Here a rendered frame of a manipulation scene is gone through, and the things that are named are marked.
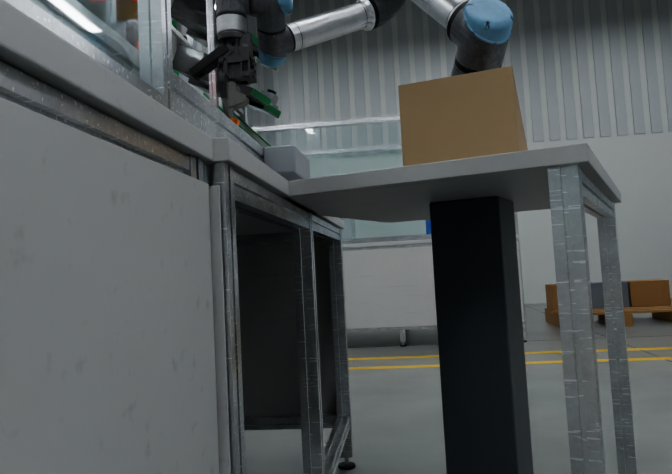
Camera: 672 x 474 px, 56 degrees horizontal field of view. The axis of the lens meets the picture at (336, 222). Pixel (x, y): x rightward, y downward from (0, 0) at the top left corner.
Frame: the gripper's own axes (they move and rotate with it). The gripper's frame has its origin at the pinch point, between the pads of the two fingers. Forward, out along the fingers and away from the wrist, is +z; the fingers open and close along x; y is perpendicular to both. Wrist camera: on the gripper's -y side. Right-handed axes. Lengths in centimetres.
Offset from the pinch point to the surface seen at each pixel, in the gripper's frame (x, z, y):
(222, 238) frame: -74, 35, 20
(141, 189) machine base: -97, 32, 19
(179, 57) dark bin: 23.9, -24.6, -20.3
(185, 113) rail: -68, 17, 13
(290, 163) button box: -19.0, 16.6, 18.9
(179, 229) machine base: -87, 35, 19
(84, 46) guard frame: -102, 20, 17
